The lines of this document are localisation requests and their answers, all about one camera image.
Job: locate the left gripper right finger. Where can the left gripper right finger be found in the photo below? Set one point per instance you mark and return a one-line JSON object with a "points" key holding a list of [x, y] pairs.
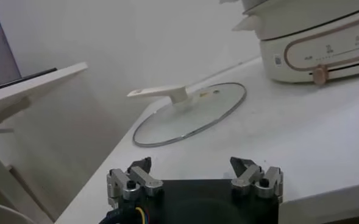
{"points": [[249, 178]]}

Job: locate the cream electric cooker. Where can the cream electric cooker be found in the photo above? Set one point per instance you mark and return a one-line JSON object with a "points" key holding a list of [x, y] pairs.
{"points": [[289, 27]]}

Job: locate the black keyboard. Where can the black keyboard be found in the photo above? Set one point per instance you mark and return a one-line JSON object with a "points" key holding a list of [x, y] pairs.
{"points": [[23, 78]]}

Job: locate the white side desk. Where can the white side desk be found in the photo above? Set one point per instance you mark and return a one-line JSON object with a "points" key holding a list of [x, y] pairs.
{"points": [[39, 83]]}

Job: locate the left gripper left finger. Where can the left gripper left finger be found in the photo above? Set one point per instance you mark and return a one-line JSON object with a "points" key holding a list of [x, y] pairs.
{"points": [[141, 179]]}

